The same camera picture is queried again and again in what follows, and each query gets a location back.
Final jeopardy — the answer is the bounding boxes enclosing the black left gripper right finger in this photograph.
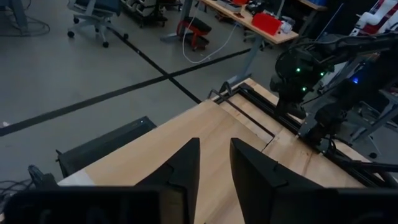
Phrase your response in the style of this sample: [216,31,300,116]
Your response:
[229,138,324,224]

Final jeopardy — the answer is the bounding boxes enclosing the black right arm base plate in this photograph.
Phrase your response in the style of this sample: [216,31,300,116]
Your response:
[297,116,343,147]

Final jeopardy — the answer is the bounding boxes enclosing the grey office chair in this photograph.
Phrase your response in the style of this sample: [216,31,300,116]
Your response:
[67,0,130,49]

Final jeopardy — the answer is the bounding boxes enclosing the red plastic box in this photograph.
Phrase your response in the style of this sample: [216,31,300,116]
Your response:
[251,12,284,37]

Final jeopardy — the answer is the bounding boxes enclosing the black floor box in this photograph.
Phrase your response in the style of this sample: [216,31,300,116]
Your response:
[55,116,157,179]

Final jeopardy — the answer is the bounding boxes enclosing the wooden desk with grey legs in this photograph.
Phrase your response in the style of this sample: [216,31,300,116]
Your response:
[160,0,300,91]

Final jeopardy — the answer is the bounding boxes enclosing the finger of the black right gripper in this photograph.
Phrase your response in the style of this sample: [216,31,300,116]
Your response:
[290,102,308,121]
[275,100,292,116]

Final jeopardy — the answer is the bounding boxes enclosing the white and red machine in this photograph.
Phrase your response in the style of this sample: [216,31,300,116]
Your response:
[349,0,398,37]

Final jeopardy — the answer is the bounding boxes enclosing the grey flat box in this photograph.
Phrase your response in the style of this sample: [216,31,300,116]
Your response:
[216,0,243,13]

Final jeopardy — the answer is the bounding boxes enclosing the black aluminium frame rail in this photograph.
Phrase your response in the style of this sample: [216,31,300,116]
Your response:
[238,82,398,189]

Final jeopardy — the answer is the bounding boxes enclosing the grey metal stand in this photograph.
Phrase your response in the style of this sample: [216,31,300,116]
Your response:
[347,89,398,160]

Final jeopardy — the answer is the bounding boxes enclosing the grey table leg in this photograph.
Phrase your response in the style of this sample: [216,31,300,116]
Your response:
[0,0,31,35]

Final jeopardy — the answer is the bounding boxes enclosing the black wheeled cart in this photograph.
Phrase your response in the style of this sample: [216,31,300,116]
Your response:
[119,0,169,28]

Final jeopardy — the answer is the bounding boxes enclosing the white floor cable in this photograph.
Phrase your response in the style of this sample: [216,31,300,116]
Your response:
[181,0,241,65]

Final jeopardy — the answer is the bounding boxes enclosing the clear plastic container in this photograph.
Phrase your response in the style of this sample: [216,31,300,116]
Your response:
[280,17,295,34]

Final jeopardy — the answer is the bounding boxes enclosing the wooden shelf with black legs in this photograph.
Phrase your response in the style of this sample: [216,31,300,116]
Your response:
[57,88,276,224]

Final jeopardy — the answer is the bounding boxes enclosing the black cable bundle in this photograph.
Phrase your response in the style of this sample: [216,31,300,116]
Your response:
[0,177,35,213]

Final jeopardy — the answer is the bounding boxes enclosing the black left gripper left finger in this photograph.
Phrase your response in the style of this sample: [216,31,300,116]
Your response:
[136,138,201,224]

